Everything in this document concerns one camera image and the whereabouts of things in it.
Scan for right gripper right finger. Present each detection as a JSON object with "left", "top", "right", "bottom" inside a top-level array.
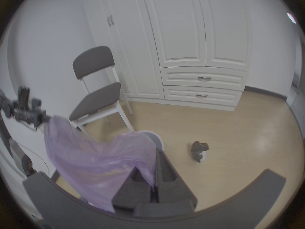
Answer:
[{"left": 134, "top": 148, "right": 198, "bottom": 218}]

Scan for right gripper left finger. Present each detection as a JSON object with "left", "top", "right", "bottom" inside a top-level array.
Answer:
[{"left": 112, "top": 167, "right": 155, "bottom": 212}]

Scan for black plastic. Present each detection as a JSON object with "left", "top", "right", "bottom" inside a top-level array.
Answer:
[{"left": 191, "top": 141, "right": 210, "bottom": 163}]

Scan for purple plastic bag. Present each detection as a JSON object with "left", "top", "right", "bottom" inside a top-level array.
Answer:
[{"left": 44, "top": 115, "right": 156, "bottom": 213}]

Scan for white trash bin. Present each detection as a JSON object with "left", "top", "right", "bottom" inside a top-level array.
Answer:
[{"left": 139, "top": 131, "right": 165, "bottom": 152}]

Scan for white chair grey cushions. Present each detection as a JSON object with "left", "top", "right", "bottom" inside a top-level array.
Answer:
[{"left": 69, "top": 46, "right": 135, "bottom": 138}]

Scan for white wardrobe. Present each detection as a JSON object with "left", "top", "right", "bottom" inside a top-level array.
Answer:
[{"left": 83, "top": 0, "right": 253, "bottom": 111}]

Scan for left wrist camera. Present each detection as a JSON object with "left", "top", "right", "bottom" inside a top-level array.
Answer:
[{"left": 31, "top": 99, "right": 43, "bottom": 111}]

